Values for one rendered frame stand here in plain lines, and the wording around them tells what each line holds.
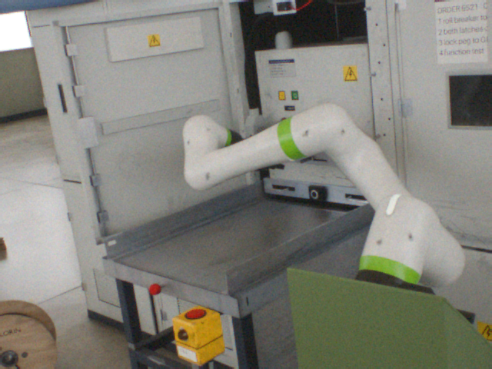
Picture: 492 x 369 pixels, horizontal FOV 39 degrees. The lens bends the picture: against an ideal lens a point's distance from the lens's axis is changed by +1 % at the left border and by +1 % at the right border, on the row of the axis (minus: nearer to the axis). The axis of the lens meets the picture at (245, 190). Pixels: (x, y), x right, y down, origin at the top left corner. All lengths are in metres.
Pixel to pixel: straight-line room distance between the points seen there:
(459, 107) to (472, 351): 0.82
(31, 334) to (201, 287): 1.50
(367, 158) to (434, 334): 0.69
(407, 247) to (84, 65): 1.30
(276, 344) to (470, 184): 0.70
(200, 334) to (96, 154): 0.99
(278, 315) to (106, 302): 1.95
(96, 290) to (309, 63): 1.95
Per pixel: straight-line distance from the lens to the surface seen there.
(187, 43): 2.47
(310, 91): 2.38
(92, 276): 3.79
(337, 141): 1.79
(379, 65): 2.14
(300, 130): 1.79
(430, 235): 1.52
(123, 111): 2.40
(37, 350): 3.29
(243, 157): 1.91
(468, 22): 1.96
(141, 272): 2.08
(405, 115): 2.10
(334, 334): 1.42
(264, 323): 1.89
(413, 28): 2.04
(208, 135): 2.04
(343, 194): 2.37
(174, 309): 3.25
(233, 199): 2.52
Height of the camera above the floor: 1.55
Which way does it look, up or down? 15 degrees down
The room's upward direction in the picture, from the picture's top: 8 degrees counter-clockwise
